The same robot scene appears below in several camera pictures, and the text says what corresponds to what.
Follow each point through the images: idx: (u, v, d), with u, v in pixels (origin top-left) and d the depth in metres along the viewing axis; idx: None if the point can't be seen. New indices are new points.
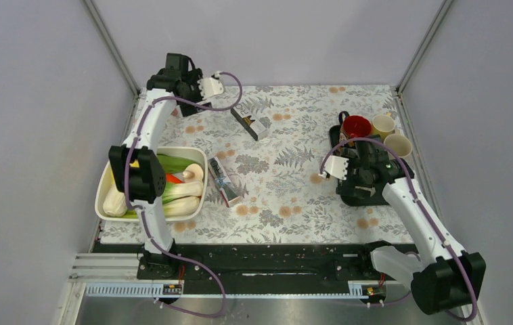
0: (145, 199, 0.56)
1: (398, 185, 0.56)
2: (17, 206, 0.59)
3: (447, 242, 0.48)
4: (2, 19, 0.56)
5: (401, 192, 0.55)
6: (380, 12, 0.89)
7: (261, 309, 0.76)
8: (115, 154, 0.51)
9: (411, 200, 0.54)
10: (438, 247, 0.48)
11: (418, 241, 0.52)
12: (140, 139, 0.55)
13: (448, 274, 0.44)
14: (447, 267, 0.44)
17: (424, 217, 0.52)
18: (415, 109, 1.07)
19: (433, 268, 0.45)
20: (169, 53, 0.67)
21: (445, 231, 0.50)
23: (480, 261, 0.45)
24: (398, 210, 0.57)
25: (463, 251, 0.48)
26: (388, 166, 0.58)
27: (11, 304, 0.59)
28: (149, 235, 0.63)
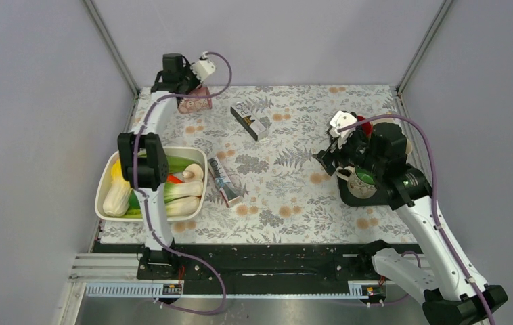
0: (149, 186, 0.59)
1: (417, 204, 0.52)
2: (16, 206, 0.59)
3: (472, 279, 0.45)
4: (1, 19, 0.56)
5: (421, 217, 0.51)
6: (379, 13, 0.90)
7: (261, 309, 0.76)
8: (124, 139, 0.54)
9: (432, 227, 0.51)
10: (462, 283, 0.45)
11: (437, 271, 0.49)
12: (146, 128, 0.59)
13: (470, 313, 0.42)
14: (470, 305, 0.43)
17: (445, 246, 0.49)
18: (415, 108, 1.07)
19: (455, 306, 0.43)
20: (165, 55, 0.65)
21: (467, 262, 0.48)
23: (503, 296, 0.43)
24: (415, 231, 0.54)
25: (486, 286, 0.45)
26: (406, 181, 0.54)
27: (11, 304, 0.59)
28: (150, 228, 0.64)
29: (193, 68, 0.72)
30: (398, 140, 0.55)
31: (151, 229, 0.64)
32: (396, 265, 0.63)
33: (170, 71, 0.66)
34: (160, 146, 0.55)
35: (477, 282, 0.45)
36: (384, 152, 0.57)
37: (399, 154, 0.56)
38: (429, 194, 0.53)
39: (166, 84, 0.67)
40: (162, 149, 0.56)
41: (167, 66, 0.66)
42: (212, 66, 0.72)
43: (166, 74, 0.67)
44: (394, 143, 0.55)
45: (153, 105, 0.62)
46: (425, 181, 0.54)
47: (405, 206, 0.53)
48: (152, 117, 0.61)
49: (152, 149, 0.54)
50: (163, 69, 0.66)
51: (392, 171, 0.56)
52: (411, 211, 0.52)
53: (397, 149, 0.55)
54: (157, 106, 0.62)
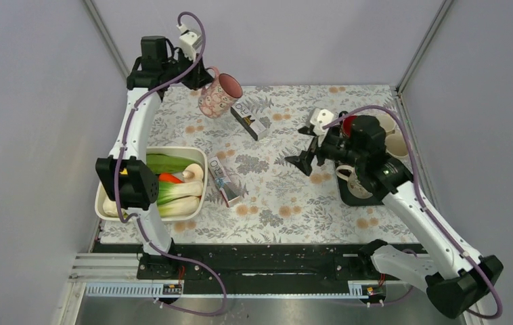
0: (140, 206, 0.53)
1: (401, 191, 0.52)
2: (16, 206, 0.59)
3: (466, 253, 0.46)
4: (0, 19, 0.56)
5: (407, 202, 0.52)
6: (379, 13, 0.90)
7: (261, 309, 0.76)
8: (103, 164, 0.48)
9: (419, 210, 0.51)
10: (457, 258, 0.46)
11: (432, 252, 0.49)
12: (126, 149, 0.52)
13: (472, 286, 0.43)
14: (470, 279, 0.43)
17: (434, 225, 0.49)
18: (415, 108, 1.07)
19: (457, 282, 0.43)
20: (144, 39, 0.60)
21: (458, 237, 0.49)
23: (497, 265, 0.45)
24: (403, 217, 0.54)
25: (480, 257, 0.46)
26: (386, 171, 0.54)
27: (11, 304, 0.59)
28: (146, 239, 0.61)
29: (182, 47, 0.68)
30: (377, 133, 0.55)
31: (147, 240, 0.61)
32: (396, 260, 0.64)
33: (150, 57, 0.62)
34: (144, 170, 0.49)
35: (471, 254, 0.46)
36: (365, 145, 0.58)
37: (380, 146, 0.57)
38: (409, 180, 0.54)
39: (145, 74, 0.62)
40: (147, 172, 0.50)
41: (147, 51, 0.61)
42: (193, 36, 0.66)
43: (145, 61, 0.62)
44: (375, 137, 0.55)
45: (132, 112, 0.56)
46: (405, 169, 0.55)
47: (389, 194, 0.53)
48: (132, 131, 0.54)
49: (136, 175, 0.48)
50: (142, 55, 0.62)
51: (375, 163, 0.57)
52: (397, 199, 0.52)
53: (378, 142, 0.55)
54: (136, 113, 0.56)
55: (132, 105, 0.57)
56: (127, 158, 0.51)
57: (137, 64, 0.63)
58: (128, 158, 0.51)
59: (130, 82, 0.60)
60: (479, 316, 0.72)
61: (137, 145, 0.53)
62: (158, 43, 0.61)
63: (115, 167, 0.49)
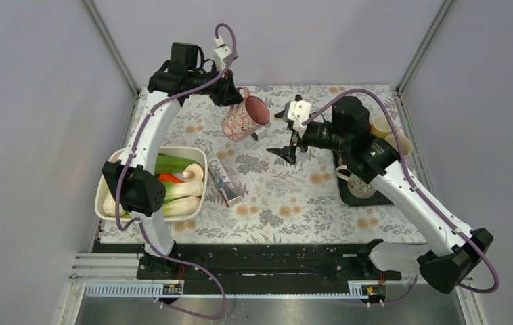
0: (143, 212, 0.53)
1: (389, 172, 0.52)
2: (17, 206, 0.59)
3: (458, 229, 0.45)
4: (1, 19, 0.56)
5: (396, 183, 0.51)
6: (379, 13, 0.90)
7: (261, 309, 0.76)
8: (109, 168, 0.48)
9: (409, 189, 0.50)
10: (450, 235, 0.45)
11: (426, 231, 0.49)
12: (135, 156, 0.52)
13: (465, 261, 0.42)
14: (464, 254, 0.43)
17: (424, 203, 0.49)
18: (415, 108, 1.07)
19: (451, 258, 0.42)
20: (176, 44, 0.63)
21: (449, 214, 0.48)
23: (488, 237, 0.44)
24: (393, 198, 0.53)
25: (472, 231, 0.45)
26: (373, 152, 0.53)
27: (11, 304, 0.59)
28: (148, 242, 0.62)
29: (215, 60, 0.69)
30: (361, 114, 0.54)
31: (148, 242, 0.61)
32: (390, 251, 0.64)
33: (179, 61, 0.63)
34: (150, 180, 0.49)
35: (462, 228, 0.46)
36: (348, 128, 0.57)
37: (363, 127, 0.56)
38: (396, 160, 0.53)
39: (168, 76, 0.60)
40: (153, 183, 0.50)
41: (176, 55, 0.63)
42: (227, 51, 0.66)
43: (173, 66, 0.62)
44: (358, 118, 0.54)
45: (147, 117, 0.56)
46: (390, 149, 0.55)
47: (377, 176, 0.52)
48: (143, 137, 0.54)
49: (141, 184, 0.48)
50: (170, 58, 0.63)
51: (359, 145, 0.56)
52: (386, 181, 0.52)
53: (361, 124, 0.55)
54: (151, 119, 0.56)
55: (149, 110, 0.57)
56: (134, 166, 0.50)
57: (164, 68, 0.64)
58: (135, 166, 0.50)
59: (151, 84, 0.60)
60: (478, 316, 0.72)
61: (145, 154, 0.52)
62: (189, 49, 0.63)
63: (121, 172, 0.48)
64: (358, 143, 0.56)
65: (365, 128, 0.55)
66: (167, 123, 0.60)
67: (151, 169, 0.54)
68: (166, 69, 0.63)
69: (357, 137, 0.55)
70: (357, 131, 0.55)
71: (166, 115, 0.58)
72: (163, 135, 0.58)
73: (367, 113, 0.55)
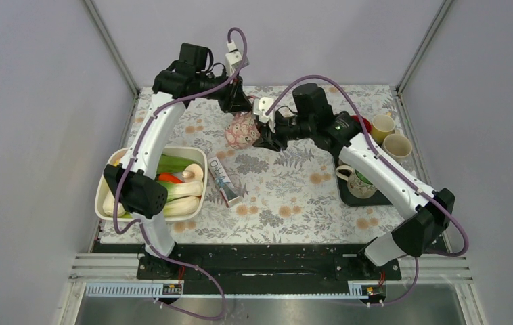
0: (144, 215, 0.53)
1: (354, 144, 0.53)
2: (17, 206, 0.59)
3: (421, 189, 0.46)
4: (1, 19, 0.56)
5: (361, 153, 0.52)
6: (379, 13, 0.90)
7: (261, 309, 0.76)
8: (111, 171, 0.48)
9: (373, 157, 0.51)
10: (413, 196, 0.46)
11: (391, 197, 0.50)
12: (136, 160, 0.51)
13: (430, 219, 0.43)
14: (428, 212, 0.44)
17: (389, 169, 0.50)
18: (415, 109, 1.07)
19: (415, 219, 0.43)
20: (186, 45, 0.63)
21: (413, 178, 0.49)
23: (450, 196, 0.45)
24: (361, 170, 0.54)
25: (434, 191, 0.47)
26: (338, 126, 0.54)
27: (11, 304, 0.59)
28: (148, 242, 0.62)
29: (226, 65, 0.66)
30: (316, 93, 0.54)
31: (148, 242, 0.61)
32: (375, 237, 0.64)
33: (187, 61, 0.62)
34: (150, 183, 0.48)
35: (424, 189, 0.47)
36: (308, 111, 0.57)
37: (323, 104, 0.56)
38: (361, 133, 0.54)
39: (175, 76, 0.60)
40: (154, 187, 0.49)
41: (185, 56, 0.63)
42: (239, 57, 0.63)
43: (181, 66, 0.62)
44: (314, 97, 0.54)
45: (150, 120, 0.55)
46: (354, 124, 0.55)
47: (344, 148, 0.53)
48: (146, 141, 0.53)
49: (141, 187, 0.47)
50: (179, 58, 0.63)
51: (324, 122, 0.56)
52: (351, 152, 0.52)
53: (319, 101, 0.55)
54: (154, 122, 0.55)
55: (152, 113, 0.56)
56: (135, 170, 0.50)
57: (171, 68, 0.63)
58: (136, 171, 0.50)
59: (157, 84, 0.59)
60: (478, 316, 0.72)
61: (147, 158, 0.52)
62: (198, 52, 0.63)
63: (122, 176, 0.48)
64: (322, 120, 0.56)
65: (321, 108, 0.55)
66: (170, 126, 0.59)
67: (152, 173, 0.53)
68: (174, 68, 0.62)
69: (319, 116, 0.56)
70: (317, 110, 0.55)
71: (169, 118, 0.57)
72: (166, 138, 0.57)
73: (322, 92, 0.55)
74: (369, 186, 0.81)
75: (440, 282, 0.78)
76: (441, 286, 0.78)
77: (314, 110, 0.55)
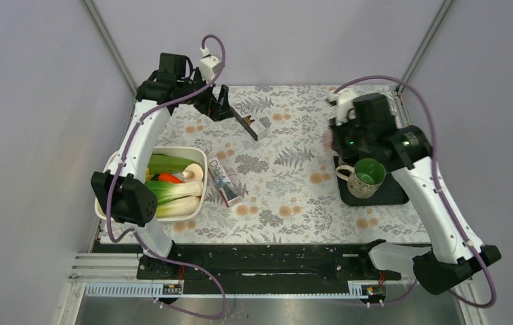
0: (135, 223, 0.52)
1: (417, 168, 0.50)
2: (15, 206, 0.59)
3: (470, 242, 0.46)
4: (1, 19, 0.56)
5: (421, 181, 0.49)
6: (378, 13, 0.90)
7: (261, 309, 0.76)
8: (99, 179, 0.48)
9: (432, 191, 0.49)
10: (459, 247, 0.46)
11: (434, 236, 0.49)
12: (124, 165, 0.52)
13: (465, 274, 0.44)
14: (467, 268, 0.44)
17: (444, 208, 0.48)
18: (415, 109, 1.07)
19: (455, 270, 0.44)
20: (163, 54, 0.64)
21: (465, 224, 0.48)
23: (496, 255, 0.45)
24: (410, 194, 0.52)
25: (481, 246, 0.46)
26: (407, 142, 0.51)
27: (11, 303, 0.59)
28: (145, 246, 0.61)
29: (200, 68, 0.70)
30: (380, 101, 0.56)
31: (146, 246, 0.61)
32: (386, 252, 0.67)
33: (167, 70, 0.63)
34: (140, 188, 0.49)
35: (474, 243, 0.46)
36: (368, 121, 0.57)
37: (386, 116, 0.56)
38: (429, 156, 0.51)
39: (156, 84, 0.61)
40: (144, 192, 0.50)
41: (165, 65, 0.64)
42: (215, 60, 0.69)
43: (162, 74, 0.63)
44: (375, 103, 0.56)
45: (136, 126, 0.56)
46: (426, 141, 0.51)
47: (405, 168, 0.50)
48: (133, 146, 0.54)
49: (131, 193, 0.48)
50: (160, 68, 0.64)
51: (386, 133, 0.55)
52: (411, 175, 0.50)
53: (383, 112, 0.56)
54: (140, 127, 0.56)
55: (137, 120, 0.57)
56: (124, 175, 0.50)
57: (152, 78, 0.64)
58: (125, 176, 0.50)
59: (140, 93, 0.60)
60: (479, 315, 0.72)
61: (135, 162, 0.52)
62: (177, 59, 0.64)
63: (111, 183, 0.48)
64: (385, 132, 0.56)
65: (380, 118, 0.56)
66: (157, 131, 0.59)
67: (141, 177, 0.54)
68: (155, 78, 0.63)
69: (382, 124, 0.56)
70: (377, 118, 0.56)
71: (155, 123, 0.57)
72: (153, 143, 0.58)
73: (386, 101, 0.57)
74: (370, 186, 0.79)
75: None
76: None
77: (376, 118, 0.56)
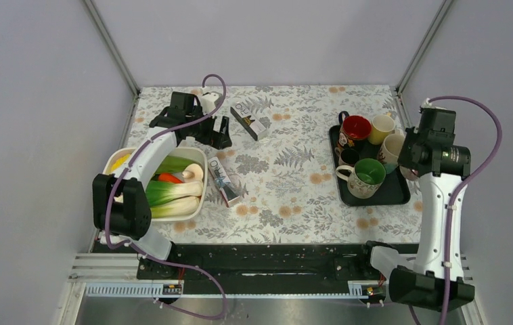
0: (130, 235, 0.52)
1: (441, 179, 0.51)
2: (15, 205, 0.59)
3: (449, 265, 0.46)
4: (1, 19, 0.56)
5: (438, 191, 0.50)
6: (378, 13, 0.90)
7: (261, 309, 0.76)
8: (101, 181, 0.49)
9: (443, 204, 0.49)
10: (436, 263, 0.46)
11: (423, 244, 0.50)
12: (130, 170, 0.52)
13: (425, 288, 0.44)
14: (430, 283, 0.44)
17: (444, 225, 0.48)
18: (415, 108, 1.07)
19: (416, 275, 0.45)
20: (174, 91, 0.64)
21: (456, 251, 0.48)
23: (468, 294, 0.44)
24: (424, 202, 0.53)
25: (457, 277, 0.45)
26: (447, 155, 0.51)
27: (11, 303, 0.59)
28: (143, 252, 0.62)
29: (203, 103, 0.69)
30: (446, 113, 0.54)
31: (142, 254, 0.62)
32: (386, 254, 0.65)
33: (177, 107, 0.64)
34: (139, 191, 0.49)
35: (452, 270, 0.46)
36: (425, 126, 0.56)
37: (444, 129, 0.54)
38: (461, 178, 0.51)
39: (167, 120, 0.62)
40: (142, 196, 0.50)
41: (175, 101, 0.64)
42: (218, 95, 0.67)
43: (172, 111, 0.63)
44: (442, 114, 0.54)
45: (146, 143, 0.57)
46: (467, 164, 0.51)
47: (429, 175, 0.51)
48: (141, 157, 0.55)
49: (131, 195, 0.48)
50: (170, 104, 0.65)
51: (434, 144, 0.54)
52: (432, 182, 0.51)
53: (443, 123, 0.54)
54: (149, 145, 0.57)
55: (148, 138, 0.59)
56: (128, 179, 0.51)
57: (164, 112, 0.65)
58: (128, 179, 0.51)
59: (152, 122, 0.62)
60: (479, 315, 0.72)
61: (141, 170, 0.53)
62: (187, 96, 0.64)
63: (112, 187, 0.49)
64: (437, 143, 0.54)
65: (438, 129, 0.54)
66: (164, 154, 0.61)
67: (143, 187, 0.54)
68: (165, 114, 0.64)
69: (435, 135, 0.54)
70: (435, 128, 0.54)
71: (164, 145, 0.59)
72: (159, 161, 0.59)
73: (453, 116, 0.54)
74: (369, 186, 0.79)
75: None
76: None
77: (432, 128, 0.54)
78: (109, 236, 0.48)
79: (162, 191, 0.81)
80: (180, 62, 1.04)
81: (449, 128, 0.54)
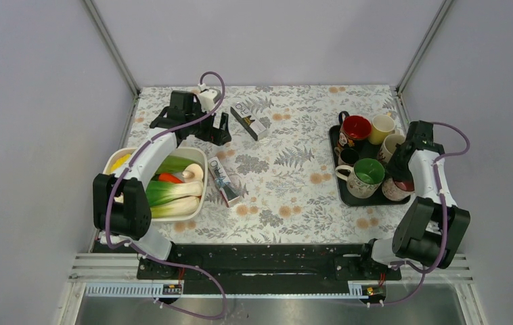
0: (131, 236, 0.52)
1: (424, 152, 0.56)
2: (16, 206, 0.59)
3: (442, 191, 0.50)
4: (0, 19, 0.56)
5: (422, 156, 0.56)
6: (379, 13, 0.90)
7: (261, 309, 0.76)
8: (101, 181, 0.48)
9: (429, 164, 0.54)
10: (432, 193, 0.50)
11: (419, 191, 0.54)
12: (130, 170, 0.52)
13: (428, 210, 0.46)
14: (431, 205, 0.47)
17: (433, 174, 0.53)
18: (415, 108, 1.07)
19: (417, 200, 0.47)
20: (174, 91, 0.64)
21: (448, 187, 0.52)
23: (465, 219, 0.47)
24: (415, 170, 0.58)
25: (453, 204, 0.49)
26: (425, 142, 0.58)
27: (10, 304, 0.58)
28: (143, 252, 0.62)
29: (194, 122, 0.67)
30: (425, 122, 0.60)
31: (142, 253, 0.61)
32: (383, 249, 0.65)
33: (176, 107, 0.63)
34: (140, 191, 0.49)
35: (447, 198, 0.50)
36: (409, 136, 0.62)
37: (425, 134, 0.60)
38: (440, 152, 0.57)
39: (168, 121, 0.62)
40: (143, 196, 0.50)
41: (174, 101, 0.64)
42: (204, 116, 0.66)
43: (171, 112, 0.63)
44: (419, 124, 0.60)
45: (147, 143, 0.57)
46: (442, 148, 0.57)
47: (414, 154, 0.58)
48: (141, 157, 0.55)
49: (132, 195, 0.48)
50: (170, 104, 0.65)
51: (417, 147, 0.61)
52: (417, 154, 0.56)
53: (424, 129, 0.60)
54: (150, 145, 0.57)
55: (149, 138, 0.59)
56: (128, 179, 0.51)
57: (164, 112, 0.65)
58: (129, 179, 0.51)
59: (153, 122, 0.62)
60: (479, 315, 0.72)
61: (141, 170, 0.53)
62: (187, 97, 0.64)
63: (113, 186, 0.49)
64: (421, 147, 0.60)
65: (419, 133, 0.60)
66: (164, 154, 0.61)
67: None
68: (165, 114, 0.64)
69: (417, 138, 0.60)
70: (417, 133, 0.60)
71: (165, 145, 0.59)
72: (159, 161, 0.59)
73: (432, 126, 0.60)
74: (369, 186, 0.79)
75: (440, 282, 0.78)
76: (441, 286, 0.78)
77: (415, 133, 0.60)
78: (110, 236, 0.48)
79: (164, 191, 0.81)
80: (179, 62, 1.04)
81: (430, 133, 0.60)
